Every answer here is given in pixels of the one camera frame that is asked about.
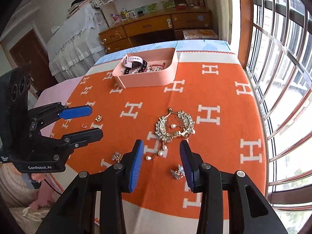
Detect pink bed sheet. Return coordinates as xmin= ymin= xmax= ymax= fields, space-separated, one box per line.
xmin=34 ymin=76 xmax=83 ymax=108

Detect wooden desk with drawers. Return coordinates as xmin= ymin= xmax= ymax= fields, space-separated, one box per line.
xmin=99 ymin=8 xmax=213 ymax=53

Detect silver crystal earring right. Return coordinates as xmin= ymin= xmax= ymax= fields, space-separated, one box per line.
xmin=170 ymin=165 xmax=185 ymax=180

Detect white smart watch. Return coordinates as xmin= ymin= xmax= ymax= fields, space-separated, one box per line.
xmin=122 ymin=55 xmax=143 ymax=69

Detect small gold square earring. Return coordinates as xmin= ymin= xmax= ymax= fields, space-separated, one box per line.
xmin=95 ymin=115 xmax=102 ymax=122

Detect dark brown door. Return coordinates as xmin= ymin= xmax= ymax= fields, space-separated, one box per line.
xmin=9 ymin=30 xmax=58 ymax=92

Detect red string bead bracelets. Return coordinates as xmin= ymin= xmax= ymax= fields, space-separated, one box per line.
xmin=145 ymin=62 xmax=167 ymax=73

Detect silver crystal earring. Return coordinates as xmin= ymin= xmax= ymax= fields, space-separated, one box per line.
xmin=170 ymin=165 xmax=185 ymax=180
xmin=112 ymin=152 xmax=122 ymax=163

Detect pink jewelry tray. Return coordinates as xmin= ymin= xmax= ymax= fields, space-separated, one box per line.
xmin=112 ymin=48 xmax=178 ymax=89

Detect stack of books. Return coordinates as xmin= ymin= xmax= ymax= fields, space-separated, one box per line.
xmin=183 ymin=29 xmax=218 ymax=40

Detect light blue patterned sheet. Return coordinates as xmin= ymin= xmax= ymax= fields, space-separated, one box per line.
xmin=94 ymin=40 xmax=232 ymax=66

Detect white lace covered furniture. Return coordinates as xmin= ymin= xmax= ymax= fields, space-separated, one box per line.
xmin=47 ymin=3 xmax=108 ymax=82

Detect black bead bracelet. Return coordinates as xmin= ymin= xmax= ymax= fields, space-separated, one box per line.
xmin=123 ymin=59 xmax=149 ymax=76

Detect orange H-pattern blanket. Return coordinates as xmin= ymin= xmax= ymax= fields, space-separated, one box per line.
xmin=51 ymin=52 xmax=267 ymax=233

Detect beige curtain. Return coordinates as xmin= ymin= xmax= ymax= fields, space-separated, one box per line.
xmin=204 ymin=0 xmax=241 ymax=47

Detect window with metal bars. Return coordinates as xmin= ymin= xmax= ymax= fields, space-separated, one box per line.
xmin=246 ymin=0 xmax=311 ymax=233

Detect person's left hand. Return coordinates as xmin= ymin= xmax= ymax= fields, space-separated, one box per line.
xmin=30 ymin=173 xmax=62 ymax=210

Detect white mug on desk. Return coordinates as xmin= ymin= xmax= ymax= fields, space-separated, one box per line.
xmin=128 ymin=11 xmax=138 ymax=19

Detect silver crystal earring left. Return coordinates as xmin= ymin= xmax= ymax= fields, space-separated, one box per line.
xmin=112 ymin=152 xmax=122 ymax=163

